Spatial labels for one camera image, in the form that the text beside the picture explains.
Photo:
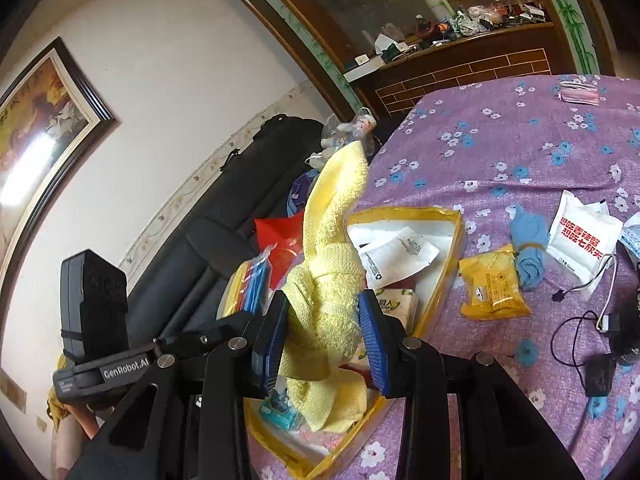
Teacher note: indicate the white red-print wipe packet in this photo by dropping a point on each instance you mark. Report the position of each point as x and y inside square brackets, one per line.
[583, 239]

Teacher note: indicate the lemon print tissue pack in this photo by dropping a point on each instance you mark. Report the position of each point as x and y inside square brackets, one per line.
[399, 303]

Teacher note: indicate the black sofa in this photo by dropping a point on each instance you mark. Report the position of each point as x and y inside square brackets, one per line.
[182, 286]

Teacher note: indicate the pink face mask pack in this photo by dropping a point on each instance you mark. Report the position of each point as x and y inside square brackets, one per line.
[578, 92]

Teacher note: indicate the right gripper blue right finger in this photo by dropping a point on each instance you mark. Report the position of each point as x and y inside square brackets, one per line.
[382, 335]

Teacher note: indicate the purple floral tablecloth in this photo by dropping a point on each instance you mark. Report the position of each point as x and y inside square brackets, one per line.
[544, 171]

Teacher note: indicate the white printed sachet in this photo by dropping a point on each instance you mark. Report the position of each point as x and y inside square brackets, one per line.
[389, 254]

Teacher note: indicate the yellow towel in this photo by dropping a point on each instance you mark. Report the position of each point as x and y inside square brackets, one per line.
[323, 329]

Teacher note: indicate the yellow sponge cloth pack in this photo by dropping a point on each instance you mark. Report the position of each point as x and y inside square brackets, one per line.
[248, 289]

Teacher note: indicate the person's left hand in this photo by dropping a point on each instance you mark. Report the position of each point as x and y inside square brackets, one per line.
[81, 420]

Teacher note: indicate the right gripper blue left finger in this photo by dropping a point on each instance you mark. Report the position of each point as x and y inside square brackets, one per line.
[269, 343]

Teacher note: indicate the clear plastic bag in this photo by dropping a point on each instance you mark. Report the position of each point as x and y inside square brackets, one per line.
[335, 135]

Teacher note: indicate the dark wooden cabinet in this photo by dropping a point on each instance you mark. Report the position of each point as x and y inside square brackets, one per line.
[517, 51]

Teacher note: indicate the white box on cabinet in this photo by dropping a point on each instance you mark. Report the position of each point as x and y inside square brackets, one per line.
[372, 66]

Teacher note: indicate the blue rolled towel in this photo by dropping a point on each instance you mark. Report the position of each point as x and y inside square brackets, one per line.
[529, 238]

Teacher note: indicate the yellow wipes packet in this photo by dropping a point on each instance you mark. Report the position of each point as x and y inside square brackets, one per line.
[491, 284]

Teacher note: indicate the teal cartoon tissue pack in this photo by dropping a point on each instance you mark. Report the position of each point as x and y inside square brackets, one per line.
[279, 411]

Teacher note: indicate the framed painting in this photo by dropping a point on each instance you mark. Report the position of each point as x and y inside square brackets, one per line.
[50, 118]

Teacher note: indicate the yellow garment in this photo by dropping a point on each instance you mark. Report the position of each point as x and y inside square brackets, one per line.
[57, 410]

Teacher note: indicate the red gift bag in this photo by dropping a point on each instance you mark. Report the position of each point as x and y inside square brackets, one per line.
[285, 237]

